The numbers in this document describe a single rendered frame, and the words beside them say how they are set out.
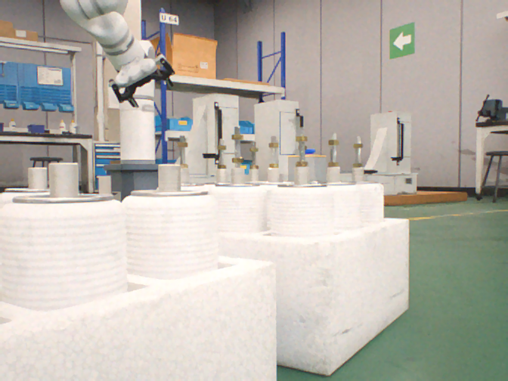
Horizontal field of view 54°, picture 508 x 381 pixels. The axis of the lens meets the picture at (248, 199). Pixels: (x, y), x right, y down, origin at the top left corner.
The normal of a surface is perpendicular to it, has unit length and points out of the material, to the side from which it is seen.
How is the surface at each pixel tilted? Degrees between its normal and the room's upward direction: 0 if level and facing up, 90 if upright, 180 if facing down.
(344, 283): 90
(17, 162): 90
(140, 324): 90
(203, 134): 90
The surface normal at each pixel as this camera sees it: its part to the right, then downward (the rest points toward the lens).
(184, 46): 0.60, 0.24
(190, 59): 0.61, 0.01
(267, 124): -0.82, 0.04
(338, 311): 0.84, 0.02
